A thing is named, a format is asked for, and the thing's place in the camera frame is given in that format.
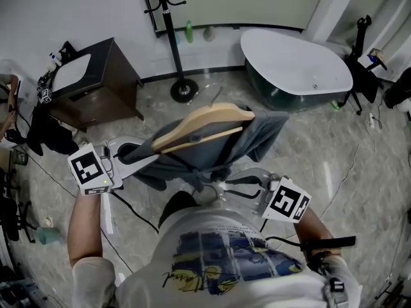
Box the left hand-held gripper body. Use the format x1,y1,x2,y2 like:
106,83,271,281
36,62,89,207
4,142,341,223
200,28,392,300
67,135,152,196

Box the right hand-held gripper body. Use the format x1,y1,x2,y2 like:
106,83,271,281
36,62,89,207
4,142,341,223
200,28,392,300
253,171,312,224

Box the grey bathrobe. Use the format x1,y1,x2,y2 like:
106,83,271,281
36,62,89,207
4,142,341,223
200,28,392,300
123,107,290,193

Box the wooden clothes hanger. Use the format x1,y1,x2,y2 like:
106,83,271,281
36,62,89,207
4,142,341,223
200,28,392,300
150,87,256,155

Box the black coat rack stand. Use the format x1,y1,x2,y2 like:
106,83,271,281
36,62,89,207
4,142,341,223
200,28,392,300
143,0,198,104

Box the person's left forearm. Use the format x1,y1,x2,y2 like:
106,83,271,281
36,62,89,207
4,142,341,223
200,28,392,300
67,189,112,268

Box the person's right forearm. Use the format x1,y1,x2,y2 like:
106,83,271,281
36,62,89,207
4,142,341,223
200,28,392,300
288,203,338,259

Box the dark wooden vanity cabinet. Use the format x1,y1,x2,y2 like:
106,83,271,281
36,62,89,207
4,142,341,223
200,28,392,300
47,37,145,133

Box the person's black trouser leg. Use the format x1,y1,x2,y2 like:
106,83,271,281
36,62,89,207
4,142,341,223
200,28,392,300
158,190,200,234

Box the green jar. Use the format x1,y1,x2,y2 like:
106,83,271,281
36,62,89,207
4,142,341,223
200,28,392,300
11,148,30,167

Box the white printed t-shirt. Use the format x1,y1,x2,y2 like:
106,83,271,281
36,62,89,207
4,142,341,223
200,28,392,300
71,209,363,308

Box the green cup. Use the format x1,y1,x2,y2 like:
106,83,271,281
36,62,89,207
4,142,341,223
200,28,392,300
36,225,66,246

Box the white sink basin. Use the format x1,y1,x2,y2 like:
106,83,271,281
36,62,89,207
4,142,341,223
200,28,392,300
51,53,92,92

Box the black swivel chair base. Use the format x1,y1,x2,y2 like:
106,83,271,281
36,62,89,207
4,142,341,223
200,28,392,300
0,167,37,244

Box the idle hand-held gripper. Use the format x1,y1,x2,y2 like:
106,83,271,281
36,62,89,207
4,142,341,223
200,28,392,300
37,75,55,105

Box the black faucet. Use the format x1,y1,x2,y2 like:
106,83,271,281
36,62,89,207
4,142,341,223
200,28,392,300
58,40,78,61

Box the white bathtub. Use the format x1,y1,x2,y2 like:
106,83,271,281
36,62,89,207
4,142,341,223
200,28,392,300
240,28,354,114

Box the black office chair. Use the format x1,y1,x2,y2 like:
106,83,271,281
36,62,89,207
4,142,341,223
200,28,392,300
337,14,390,116

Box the black bin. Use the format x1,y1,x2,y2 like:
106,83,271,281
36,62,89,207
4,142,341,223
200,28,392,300
383,67,411,109

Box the black floor cable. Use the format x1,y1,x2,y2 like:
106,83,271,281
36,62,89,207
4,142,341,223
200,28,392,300
110,191,160,234

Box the black arm strap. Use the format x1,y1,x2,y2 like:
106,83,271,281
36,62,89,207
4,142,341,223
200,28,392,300
300,235,357,257

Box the grey shoulder strap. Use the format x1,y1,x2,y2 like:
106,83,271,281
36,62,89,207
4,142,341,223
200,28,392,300
319,252,351,308

